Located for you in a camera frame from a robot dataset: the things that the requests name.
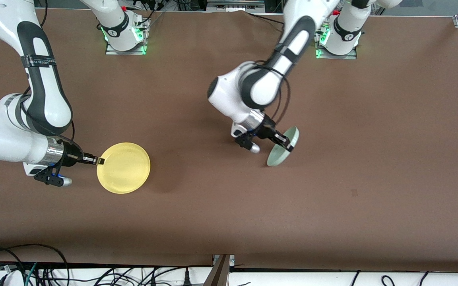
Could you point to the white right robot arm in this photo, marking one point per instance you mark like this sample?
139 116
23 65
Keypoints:
46 99

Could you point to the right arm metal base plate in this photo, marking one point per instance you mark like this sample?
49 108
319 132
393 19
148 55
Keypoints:
111 49

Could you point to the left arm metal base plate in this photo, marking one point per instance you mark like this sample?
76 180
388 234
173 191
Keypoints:
352 55

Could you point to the brown table cover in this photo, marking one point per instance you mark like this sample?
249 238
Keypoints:
229 214

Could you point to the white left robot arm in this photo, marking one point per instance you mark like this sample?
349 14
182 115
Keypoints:
261 87

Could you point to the aluminium frame strut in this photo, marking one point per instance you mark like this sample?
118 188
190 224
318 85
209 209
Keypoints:
219 272

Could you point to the black power plug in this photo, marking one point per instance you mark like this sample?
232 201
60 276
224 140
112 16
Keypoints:
187 278

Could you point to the yellow plate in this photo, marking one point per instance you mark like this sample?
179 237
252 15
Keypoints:
125 169

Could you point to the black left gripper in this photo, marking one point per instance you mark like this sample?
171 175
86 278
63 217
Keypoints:
267 129

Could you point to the pale green plate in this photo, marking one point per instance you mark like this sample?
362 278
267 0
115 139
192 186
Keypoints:
278 157

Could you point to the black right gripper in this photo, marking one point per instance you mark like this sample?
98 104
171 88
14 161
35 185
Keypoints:
72 154

